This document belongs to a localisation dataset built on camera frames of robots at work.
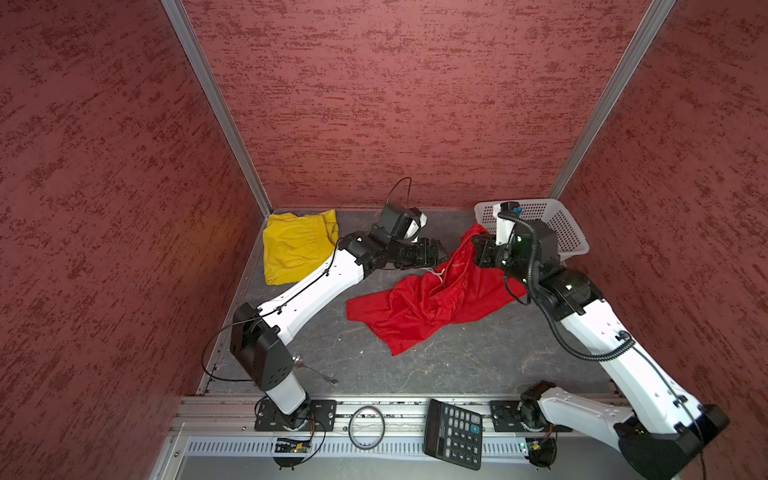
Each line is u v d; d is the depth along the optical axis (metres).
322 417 0.75
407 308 0.90
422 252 0.65
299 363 0.81
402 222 0.58
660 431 0.38
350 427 0.72
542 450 0.71
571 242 1.04
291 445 0.72
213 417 0.76
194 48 0.77
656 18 0.72
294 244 1.06
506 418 0.74
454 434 0.71
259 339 0.41
